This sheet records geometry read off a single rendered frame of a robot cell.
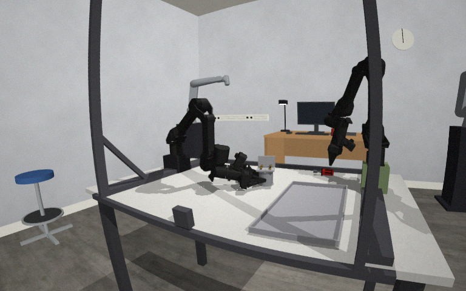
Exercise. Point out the red screwdriver handle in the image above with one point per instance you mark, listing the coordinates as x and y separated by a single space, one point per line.
329 172

